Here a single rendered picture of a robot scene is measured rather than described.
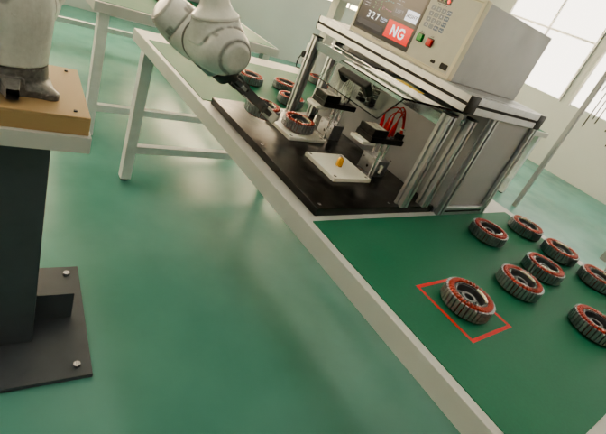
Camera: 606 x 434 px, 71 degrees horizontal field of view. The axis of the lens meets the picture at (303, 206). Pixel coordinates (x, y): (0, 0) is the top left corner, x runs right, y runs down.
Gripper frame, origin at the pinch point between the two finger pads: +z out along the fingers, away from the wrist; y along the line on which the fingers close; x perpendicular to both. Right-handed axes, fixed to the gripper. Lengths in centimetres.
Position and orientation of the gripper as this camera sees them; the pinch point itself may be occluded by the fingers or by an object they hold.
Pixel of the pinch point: (262, 107)
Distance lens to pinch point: 134.0
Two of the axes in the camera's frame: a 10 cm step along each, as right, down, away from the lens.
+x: -7.0, 7.1, 0.7
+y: -5.2, -5.8, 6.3
